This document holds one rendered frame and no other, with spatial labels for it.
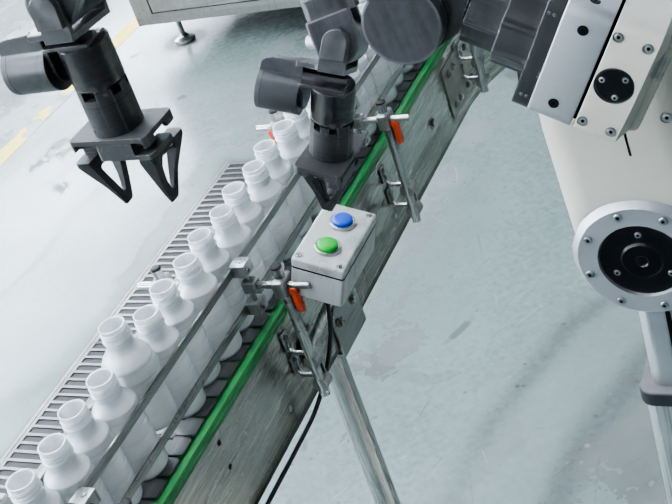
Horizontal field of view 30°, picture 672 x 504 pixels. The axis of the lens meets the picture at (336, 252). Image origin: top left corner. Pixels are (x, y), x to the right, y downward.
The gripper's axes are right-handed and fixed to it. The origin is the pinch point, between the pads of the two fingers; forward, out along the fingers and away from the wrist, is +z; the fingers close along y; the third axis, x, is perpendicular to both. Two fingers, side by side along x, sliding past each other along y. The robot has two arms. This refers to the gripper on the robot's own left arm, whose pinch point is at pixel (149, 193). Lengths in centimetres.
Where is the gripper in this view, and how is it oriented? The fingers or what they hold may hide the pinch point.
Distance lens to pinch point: 143.6
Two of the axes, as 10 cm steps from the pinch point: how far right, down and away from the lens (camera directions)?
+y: 8.9, -0.1, -4.6
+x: 3.6, -6.0, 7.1
